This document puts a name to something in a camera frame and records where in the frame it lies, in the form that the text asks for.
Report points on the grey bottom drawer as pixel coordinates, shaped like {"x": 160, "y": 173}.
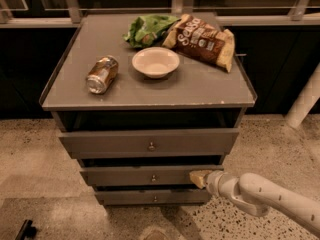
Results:
{"x": 152, "y": 197}

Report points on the brown chip bag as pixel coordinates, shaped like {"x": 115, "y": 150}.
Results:
{"x": 197, "y": 39}

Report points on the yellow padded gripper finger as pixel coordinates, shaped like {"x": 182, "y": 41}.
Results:
{"x": 198, "y": 177}

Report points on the crushed brown soda can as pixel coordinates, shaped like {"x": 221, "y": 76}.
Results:
{"x": 102, "y": 74}

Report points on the metal railing frame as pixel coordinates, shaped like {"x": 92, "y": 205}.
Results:
{"x": 67, "y": 13}

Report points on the grey drawer cabinet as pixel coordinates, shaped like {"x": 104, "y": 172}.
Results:
{"x": 195, "y": 96}

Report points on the grey top drawer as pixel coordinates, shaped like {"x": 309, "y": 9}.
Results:
{"x": 149, "y": 143}

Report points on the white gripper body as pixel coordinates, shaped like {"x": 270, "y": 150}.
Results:
{"x": 213, "y": 181}

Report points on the grey drawer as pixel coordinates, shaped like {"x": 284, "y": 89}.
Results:
{"x": 149, "y": 143}
{"x": 152, "y": 197}
{"x": 142, "y": 175}

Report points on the white paper bowl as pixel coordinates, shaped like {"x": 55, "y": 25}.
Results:
{"x": 155, "y": 62}

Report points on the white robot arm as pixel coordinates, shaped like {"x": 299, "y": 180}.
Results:
{"x": 275, "y": 165}

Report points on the green chip bag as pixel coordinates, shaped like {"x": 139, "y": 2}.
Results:
{"x": 146, "y": 30}

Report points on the black object on floor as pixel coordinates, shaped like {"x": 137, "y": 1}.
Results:
{"x": 27, "y": 230}

